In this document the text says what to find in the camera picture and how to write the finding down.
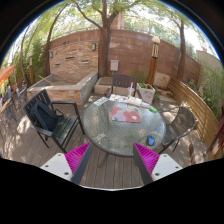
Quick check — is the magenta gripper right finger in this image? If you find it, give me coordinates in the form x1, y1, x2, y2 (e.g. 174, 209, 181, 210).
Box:
133, 143, 182, 185

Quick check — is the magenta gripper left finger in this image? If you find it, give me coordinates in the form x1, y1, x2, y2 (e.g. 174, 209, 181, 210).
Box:
41, 142, 92, 185

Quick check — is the blue computer mouse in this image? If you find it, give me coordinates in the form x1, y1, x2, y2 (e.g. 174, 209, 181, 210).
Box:
147, 135, 155, 146

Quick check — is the red floral mouse pad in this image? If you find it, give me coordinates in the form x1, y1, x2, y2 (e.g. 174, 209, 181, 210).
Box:
112, 106, 141, 123

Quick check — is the black slatted patio chair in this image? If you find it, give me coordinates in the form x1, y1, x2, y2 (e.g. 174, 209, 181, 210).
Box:
23, 89, 85, 152

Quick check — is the black backpack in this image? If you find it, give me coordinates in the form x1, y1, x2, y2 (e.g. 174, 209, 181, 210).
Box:
31, 101, 62, 131

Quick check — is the grey mesh patio chair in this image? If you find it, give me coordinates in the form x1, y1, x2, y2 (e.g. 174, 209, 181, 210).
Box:
160, 106, 196, 153

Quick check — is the round glass patio table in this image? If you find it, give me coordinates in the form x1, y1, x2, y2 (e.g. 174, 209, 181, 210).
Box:
83, 97, 166, 157

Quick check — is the green marker pen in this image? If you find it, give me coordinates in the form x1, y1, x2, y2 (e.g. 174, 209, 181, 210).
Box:
149, 106, 157, 113

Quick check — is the wooden slat fence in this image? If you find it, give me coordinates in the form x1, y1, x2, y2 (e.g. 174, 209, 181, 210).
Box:
167, 76, 221, 160

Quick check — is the white square planter box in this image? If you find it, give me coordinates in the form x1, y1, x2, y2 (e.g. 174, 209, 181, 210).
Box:
137, 83, 155, 104

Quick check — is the open magazine on table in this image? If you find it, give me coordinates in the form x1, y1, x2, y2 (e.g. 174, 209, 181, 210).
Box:
109, 94, 150, 108

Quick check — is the white paper cup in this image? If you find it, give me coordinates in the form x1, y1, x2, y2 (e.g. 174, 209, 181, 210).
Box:
128, 87, 135, 97

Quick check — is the stone water fountain basin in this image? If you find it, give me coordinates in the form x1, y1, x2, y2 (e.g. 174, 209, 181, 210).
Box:
27, 72, 98, 105

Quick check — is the dark brown wooden chair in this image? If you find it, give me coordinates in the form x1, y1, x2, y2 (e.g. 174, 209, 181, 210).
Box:
104, 74, 142, 98

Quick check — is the large central tree trunk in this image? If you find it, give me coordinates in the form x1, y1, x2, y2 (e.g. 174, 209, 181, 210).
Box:
98, 0, 111, 77

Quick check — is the orange patio umbrella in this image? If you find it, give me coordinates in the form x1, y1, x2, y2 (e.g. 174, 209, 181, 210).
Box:
0, 65, 15, 86

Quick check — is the grey electrical wall box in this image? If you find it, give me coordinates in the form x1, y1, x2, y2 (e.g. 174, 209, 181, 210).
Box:
110, 60, 119, 71

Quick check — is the wooden bamboo lamp post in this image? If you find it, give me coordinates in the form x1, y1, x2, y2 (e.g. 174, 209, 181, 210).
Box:
146, 36, 160, 85

